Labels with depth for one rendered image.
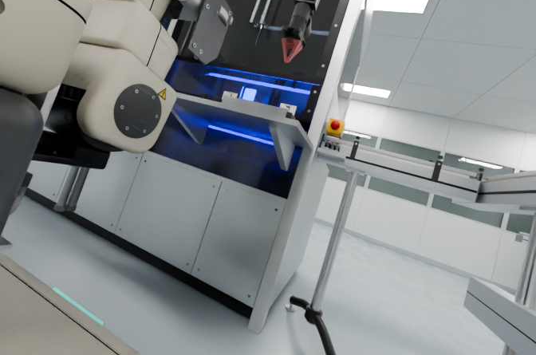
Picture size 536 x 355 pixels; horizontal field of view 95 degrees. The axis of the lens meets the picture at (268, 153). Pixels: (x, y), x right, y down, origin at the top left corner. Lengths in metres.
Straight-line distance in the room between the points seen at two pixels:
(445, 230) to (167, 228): 5.38
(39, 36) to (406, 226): 5.84
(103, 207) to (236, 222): 0.87
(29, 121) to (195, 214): 1.16
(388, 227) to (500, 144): 2.65
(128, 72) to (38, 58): 0.26
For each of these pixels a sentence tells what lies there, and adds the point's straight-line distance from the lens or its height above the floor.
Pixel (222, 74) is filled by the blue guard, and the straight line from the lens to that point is 1.48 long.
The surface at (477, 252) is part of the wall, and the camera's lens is 6.27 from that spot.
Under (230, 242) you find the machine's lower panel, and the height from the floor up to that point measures 0.31.
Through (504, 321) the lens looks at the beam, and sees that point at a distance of 1.15.
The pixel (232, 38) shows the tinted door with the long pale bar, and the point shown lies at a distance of 1.58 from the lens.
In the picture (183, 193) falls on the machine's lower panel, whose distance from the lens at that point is 1.42.
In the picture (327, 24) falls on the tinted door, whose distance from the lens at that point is 1.45.
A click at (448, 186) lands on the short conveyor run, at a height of 0.88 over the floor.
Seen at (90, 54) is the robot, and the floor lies 0.79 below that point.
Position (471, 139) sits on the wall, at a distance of 6.37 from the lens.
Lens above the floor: 0.69
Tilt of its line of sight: 4 degrees up
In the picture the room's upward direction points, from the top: 18 degrees clockwise
